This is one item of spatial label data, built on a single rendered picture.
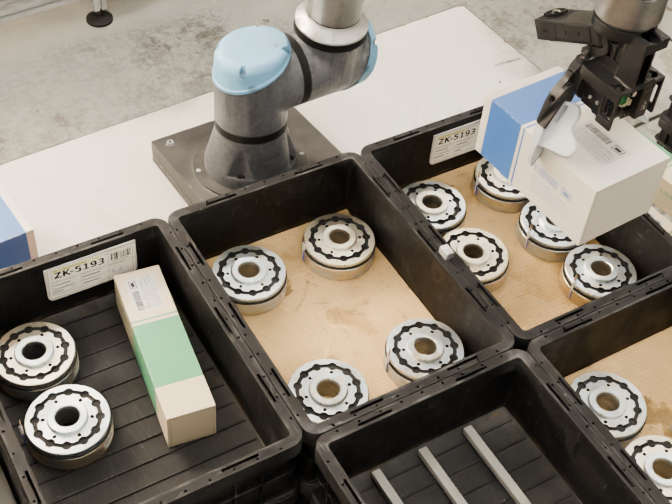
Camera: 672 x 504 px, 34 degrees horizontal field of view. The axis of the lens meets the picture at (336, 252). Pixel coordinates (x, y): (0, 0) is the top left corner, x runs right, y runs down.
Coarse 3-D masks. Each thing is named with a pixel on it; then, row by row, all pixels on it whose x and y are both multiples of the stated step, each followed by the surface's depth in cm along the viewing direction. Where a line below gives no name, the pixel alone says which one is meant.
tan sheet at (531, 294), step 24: (480, 216) 164; (504, 216) 165; (504, 240) 161; (528, 264) 158; (552, 264) 159; (504, 288) 155; (528, 288) 155; (552, 288) 155; (528, 312) 152; (552, 312) 152
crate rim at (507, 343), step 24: (312, 168) 155; (360, 168) 155; (240, 192) 150; (384, 192) 154; (408, 216) 149; (192, 240) 144; (432, 240) 146; (216, 288) 138; (480, 312) 139; (504, 336) 136; (264, 360) 131; (480, 360) 133; (408, 384) 130; (432, 384) 130; (288, 408) 127; (360, 408) 128; (312, 432) 124
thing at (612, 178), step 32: (512, 96) 136; (544, 96) 136; (576, 96) 137; (480, 128) 139; (512, 128) 134; (576, 128) 132; (512, 160) 136; (544, 160) 131; (576, 160) 128; (608, 160) 129; (640, 160) 129; (544, 192) 133; (576, 192) 128; (608, 192) 127; (640, 192) 131; (576, 224) 130; (608, 224) 132
